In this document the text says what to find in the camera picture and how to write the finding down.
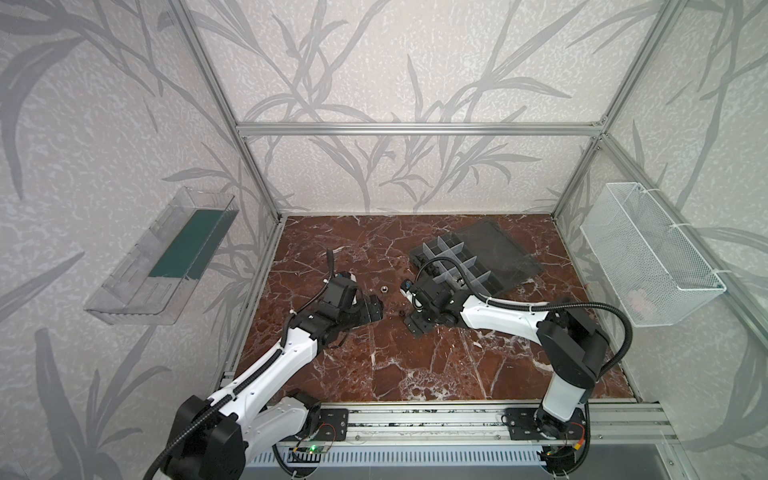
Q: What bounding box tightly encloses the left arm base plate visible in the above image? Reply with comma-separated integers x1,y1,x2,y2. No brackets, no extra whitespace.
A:
297,407,350,442

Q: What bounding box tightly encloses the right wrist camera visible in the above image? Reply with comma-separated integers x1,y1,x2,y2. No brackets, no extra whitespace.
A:
400,279,414,301

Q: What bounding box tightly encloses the clear plastic wall tray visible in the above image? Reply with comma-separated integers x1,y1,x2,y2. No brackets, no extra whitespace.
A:
84,187,239,326

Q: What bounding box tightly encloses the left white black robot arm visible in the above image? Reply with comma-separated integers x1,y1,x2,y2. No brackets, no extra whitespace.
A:
144,270,384,479

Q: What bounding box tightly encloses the white wire mesh basket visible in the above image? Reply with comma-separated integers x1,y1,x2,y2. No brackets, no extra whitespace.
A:
580,182,727,328

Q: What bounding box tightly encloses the grey plastic organizer box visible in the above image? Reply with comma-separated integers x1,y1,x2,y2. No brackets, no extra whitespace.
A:
409,220,543,297

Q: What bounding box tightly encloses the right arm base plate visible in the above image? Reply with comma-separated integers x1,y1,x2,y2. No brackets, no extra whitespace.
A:
501,407,588,442

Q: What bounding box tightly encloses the aluminium front rail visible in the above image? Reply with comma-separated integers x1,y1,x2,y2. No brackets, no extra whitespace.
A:
277,401,678,451

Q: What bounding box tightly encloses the aluminium frame crossbar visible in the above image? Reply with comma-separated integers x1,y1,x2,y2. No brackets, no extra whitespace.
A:
236,122,602,137

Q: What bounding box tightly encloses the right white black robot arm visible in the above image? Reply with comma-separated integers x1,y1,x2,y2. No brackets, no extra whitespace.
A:
400,256,634,430

